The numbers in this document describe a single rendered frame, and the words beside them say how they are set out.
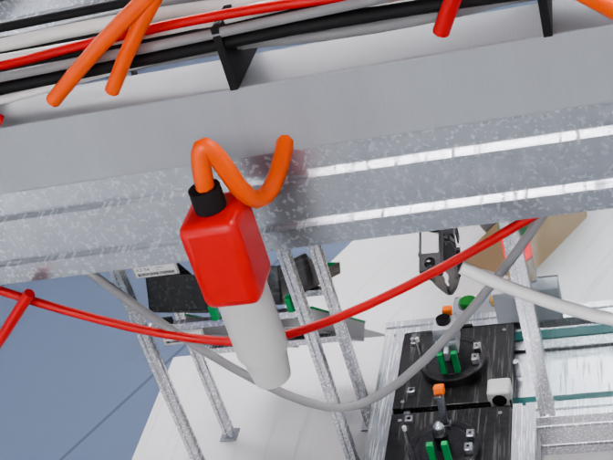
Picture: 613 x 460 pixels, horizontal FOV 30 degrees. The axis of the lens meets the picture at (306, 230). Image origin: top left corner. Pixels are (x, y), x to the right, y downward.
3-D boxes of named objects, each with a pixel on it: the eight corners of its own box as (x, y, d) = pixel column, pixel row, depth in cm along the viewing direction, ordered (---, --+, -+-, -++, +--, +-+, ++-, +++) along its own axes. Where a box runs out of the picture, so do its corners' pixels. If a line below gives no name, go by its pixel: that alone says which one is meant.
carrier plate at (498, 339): (406, 340, 252) (403, 333, 250) (515, 329, 245) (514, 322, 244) (394, 416, 232) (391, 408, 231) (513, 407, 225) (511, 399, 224)
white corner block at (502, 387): (490, 393, 230) (487, 378, 228) (513, 392, 229) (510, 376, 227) (489, 409, 226) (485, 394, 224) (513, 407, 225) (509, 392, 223)
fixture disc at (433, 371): (424, 346, 245) (422, 339, 244) (489, 339, 241) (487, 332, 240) (418, 390, 234) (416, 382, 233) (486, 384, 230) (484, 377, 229)
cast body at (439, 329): (440, 335, 238) (432, 308, 234) (461, 333, 237) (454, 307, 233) (436, 361, 231) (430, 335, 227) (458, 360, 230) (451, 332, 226)
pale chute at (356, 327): (309, 339, 255) (310, 319, 255) (364, 341, 249) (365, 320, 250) (251, 328, 230) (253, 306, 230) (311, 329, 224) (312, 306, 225)
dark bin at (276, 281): (284, 274, 243) (281, 239, 242) (340, 273, 237) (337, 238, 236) (221, 304, 218) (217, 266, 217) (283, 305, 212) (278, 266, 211)
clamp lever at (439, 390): (440, 421, 221) (433, 383, 219) (450, 420, 220) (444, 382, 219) (437, 428, 217) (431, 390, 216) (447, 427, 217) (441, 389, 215)
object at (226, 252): (273, 296, 101) (195, 75, 89) (359, 286, 98) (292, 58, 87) (239, 400, 90) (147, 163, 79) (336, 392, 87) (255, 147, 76)
